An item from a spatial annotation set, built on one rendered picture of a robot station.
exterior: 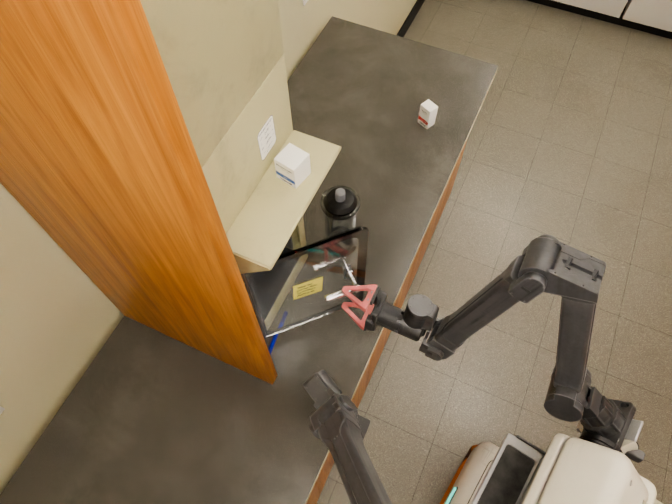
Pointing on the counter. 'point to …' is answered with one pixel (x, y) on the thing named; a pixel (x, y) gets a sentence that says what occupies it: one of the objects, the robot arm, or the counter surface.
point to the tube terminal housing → (235, 187)
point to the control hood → (277, 208)
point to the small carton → (292, 165)
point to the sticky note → (307, 288)
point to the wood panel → (119, 173)
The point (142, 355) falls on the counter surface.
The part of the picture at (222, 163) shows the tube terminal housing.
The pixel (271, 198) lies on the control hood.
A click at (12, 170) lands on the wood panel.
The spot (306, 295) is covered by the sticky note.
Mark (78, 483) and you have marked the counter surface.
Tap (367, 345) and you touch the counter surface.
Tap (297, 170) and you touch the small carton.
